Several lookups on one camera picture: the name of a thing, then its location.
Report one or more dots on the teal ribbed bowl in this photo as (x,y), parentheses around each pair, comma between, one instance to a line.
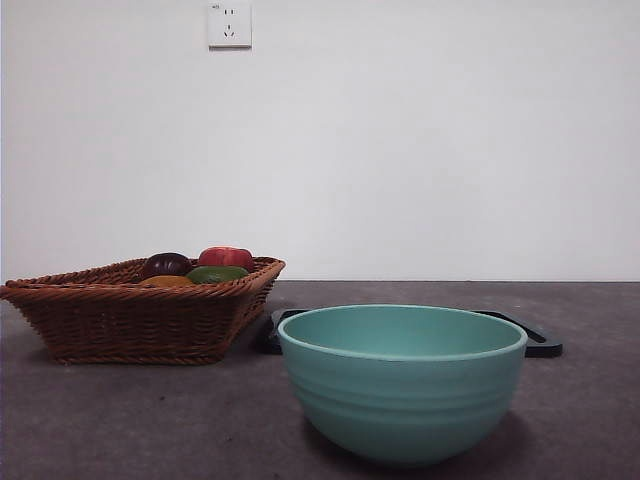
(402,400)

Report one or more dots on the red apple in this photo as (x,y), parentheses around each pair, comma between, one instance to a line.
(225,256)

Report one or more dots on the black rectangular tray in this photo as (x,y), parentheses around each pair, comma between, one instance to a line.
(270,335)

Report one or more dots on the green avocado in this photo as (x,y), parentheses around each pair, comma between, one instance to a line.
(215,274)

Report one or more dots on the dark purple round fruit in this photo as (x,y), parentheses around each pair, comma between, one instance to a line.
(167,264)

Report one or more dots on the brown wicker basket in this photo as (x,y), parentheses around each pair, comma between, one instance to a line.
(130,320)

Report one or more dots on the white wall power socket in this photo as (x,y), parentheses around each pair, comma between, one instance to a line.
(230,25)

